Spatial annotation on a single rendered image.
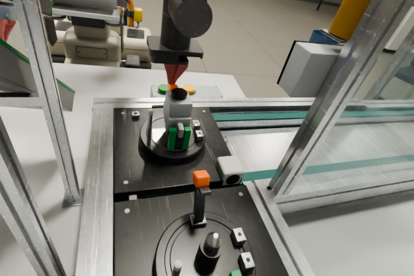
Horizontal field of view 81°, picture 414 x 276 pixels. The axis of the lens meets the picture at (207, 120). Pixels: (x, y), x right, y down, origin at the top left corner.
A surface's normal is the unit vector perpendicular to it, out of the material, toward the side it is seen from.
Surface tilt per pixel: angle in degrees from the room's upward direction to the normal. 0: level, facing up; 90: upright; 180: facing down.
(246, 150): 0
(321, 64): 90
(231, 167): 0
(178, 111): 90
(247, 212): 0
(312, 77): 90
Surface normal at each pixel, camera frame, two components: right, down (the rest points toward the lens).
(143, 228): 0.19, -0.78
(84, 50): 0.18, 0.73
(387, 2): -0.94, 0.04
